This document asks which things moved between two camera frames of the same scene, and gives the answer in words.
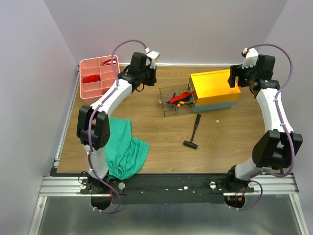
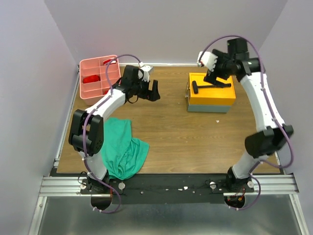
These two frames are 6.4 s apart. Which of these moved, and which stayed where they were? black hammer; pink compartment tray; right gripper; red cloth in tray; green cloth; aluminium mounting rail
Moved: right gripper; black hammer
Stayed: pink compartment tray; aluminium mounting rail; red cloth in tray; green cloth
